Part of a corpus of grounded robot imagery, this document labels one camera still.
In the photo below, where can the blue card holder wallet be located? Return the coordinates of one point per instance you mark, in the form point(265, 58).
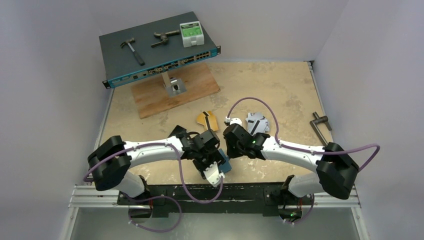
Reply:
point(224, 166)

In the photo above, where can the metal stand bracket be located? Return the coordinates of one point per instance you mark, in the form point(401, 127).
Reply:
point(173, 86)

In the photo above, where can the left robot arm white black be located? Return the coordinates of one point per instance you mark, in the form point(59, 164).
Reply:
point(109, 164)

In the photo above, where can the network switch grey teal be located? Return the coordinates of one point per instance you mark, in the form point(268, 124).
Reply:
point(122, 68)

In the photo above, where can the small hammer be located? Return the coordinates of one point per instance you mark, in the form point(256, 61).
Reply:
point(136, 55)

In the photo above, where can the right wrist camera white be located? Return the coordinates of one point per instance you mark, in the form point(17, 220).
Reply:
point(229, 121)

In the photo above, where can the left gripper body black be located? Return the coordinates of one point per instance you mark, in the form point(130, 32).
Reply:
point(206, 158)

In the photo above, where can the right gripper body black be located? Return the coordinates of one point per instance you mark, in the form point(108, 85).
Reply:
point(230, 133)

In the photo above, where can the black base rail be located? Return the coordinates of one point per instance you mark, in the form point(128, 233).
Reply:
point(270, 199)

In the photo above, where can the aluminium frame rail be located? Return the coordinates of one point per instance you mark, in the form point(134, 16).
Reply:
point(87, 197)

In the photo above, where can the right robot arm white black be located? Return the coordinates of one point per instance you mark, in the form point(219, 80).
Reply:
point(331, 169)

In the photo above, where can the white green electrical module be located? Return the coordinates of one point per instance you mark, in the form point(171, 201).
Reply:
point(192, 34)

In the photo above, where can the gold credit card stack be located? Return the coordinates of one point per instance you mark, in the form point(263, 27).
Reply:
point(208, 120)

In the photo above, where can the wooden board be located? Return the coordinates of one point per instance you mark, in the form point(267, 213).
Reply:
point(151, 98)

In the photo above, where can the black credit card stack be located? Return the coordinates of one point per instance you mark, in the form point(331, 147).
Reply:
point(177, 130)

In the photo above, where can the bronze door handle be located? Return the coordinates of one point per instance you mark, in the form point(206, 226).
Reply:
point(164, 37)

